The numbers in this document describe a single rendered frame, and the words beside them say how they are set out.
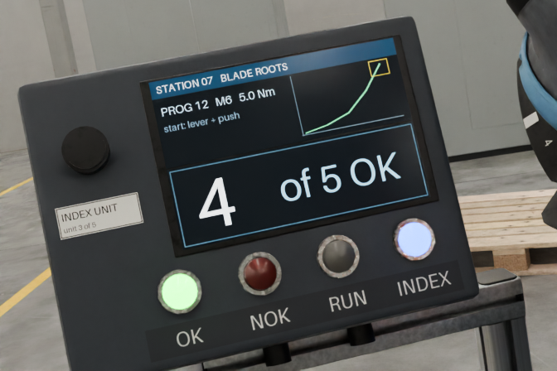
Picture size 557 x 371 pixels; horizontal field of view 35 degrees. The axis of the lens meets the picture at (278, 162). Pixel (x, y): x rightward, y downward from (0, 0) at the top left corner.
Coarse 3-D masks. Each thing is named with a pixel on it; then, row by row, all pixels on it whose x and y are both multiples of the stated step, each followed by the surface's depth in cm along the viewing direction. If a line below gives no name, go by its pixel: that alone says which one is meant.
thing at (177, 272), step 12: (168, 276) 53; (180, 276) 53; (192, 276) 53; (168, 288) 52; (180, 288) 52; (192, 288) 53; (168, 300) 52; (180, 300) 52; (192, 300) 53; (180, 312) 53
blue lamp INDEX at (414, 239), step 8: (400, 224) 55; (408, 224) 55; (416, 224) 55; (424, 224) 55; (400, 232) 55; (408, 232) 55; (416, 232) 55; (424, 232) 55; (432, 232) 55; (400, 240) 55; (408, 240) 55; (416, 240) 55; (424, 240) 55; (432, 240) 55; (400, 248) 55; (408, 248) 55; (416, 248) 55; (424, 248) 55; (432, 248) 55; (408, 256) 55; (416, 256) 55; (424, 256) 55
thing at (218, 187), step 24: (192, 168) 54; (216, 168) 54; (240, 168) 55; (192, 192) 54; (216, 192) 54; (240, 192) 54; (192, 216) 54; (216, 216) 54; (240, 216) 54; (192, 240) 54; (216, 240) 54
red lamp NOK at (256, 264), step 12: (240, 264) 54; (252, 264) 53; (264, 264) 53; (276, 264) 54; (240, 276) 54; (252, 276) 53; (264, 276) 53; (276, 276) 54; (252, 288) 54; (264, 288) 53
